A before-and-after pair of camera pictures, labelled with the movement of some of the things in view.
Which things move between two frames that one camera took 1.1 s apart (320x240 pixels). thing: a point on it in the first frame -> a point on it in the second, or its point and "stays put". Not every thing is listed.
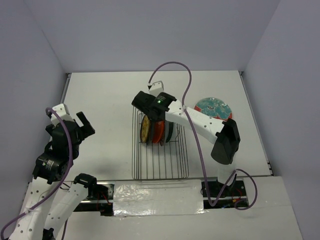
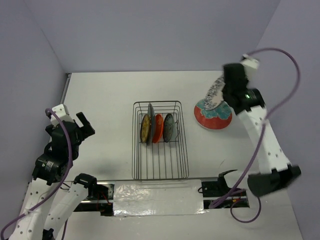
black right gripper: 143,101 -> 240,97
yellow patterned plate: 145,129 stays put
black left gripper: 87,129 stays put
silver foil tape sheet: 159,197 stays put
